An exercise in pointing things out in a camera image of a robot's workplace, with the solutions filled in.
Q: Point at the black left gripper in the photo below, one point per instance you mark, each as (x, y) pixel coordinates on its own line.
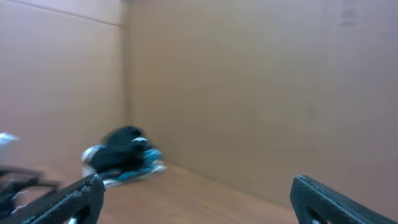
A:
(15, 181)

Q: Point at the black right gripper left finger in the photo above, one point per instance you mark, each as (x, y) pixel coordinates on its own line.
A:
(80, 202)

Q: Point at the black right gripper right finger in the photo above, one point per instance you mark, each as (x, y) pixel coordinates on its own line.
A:
(314, 202)

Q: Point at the black folded shirt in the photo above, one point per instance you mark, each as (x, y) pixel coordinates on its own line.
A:
(122, 149)

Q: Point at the blue denim jeans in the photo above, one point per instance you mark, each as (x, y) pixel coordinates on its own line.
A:
(151, 157)

